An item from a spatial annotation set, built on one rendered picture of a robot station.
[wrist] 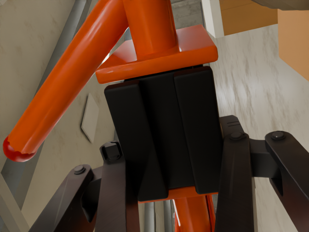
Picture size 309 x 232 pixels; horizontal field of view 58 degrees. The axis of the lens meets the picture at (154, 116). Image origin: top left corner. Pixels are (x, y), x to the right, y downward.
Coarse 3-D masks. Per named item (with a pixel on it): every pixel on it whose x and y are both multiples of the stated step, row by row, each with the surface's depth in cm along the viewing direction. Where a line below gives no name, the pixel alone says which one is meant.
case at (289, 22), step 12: (288, 12) 30; (300, 12) 27; (288, 24) 31; (300, 24) 28; (288, 36) 31; (300, 36) 28; (288, 48) 32; (300, 48) 29; (288, 60) 33; (300, 60) 29; (300, 72) 30
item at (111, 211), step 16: (112, 144) 15; (112, 160) 15; (112, 176) 13; (128, 176) 14; (112, 192) 12; (128, 192) 12; (112, 208) 11; (128, 208) 11; (96, 224) 10; (112, 224) 10; (128, 224) 10
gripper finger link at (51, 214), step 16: (80, 176) 14; (64, 192) 13; (80, 192) 13; (48, 208) 12; (64, 208) 12; (80, 208) 13; (96, 208) 15; (48, 224) 11; (64, 224) 11; (80, 224) 13
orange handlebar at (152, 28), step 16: (128, 0) 13; (144, 0) 13; (160, 0) 13; (128, 16) 14; (144, 16) 13; (160, 16) 13; (144, 32) 13; (160, 32) 13; (176, 32) 18; (144, 48) 14; (160, 48) 14; (176, 208) 18; (192, 208) 18; (208, 208) 24; (176, 224) 20; (192, 224) 18; (208, 224) 19
